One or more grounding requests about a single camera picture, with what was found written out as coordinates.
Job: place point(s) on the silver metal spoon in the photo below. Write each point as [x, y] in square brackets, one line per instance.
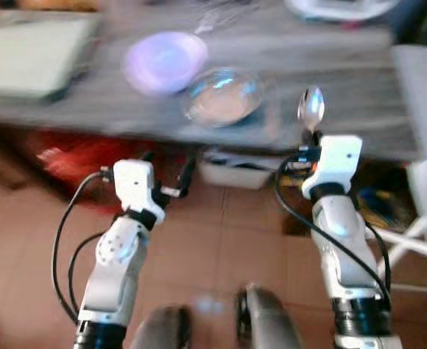
[311, 107]

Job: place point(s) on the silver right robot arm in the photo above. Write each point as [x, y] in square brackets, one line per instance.
[340, 233]

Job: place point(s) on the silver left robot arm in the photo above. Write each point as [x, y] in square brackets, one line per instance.
[115, 254]

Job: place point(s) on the white storage box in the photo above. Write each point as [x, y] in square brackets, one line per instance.
[235, 173]

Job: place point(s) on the red bag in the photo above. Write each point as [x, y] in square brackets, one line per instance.
[75, 156]

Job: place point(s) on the clear glass bowl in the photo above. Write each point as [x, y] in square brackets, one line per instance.
[224, 98]

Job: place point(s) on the blue and yellow bag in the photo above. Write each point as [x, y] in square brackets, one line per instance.
[384, 207]

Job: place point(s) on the purple bowl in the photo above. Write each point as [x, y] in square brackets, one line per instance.
[164, 64]

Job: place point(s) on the white plate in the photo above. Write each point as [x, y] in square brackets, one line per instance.
[340, 7]

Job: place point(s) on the silver metal fork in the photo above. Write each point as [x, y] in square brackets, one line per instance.
[209, 23]

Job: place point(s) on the dark blue object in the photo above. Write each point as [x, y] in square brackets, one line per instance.
[417, 18]

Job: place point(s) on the grey right robot leg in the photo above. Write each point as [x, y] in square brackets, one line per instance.
[268, 320]

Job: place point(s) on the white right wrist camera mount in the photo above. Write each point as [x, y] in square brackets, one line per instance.
[337, 163]

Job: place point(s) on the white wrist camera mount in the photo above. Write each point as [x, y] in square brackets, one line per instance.
[134, 182]
[337, 163]

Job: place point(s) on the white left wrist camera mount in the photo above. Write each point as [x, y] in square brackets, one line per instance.
[134, 182]

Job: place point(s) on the white frame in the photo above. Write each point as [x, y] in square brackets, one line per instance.
[409, 243]

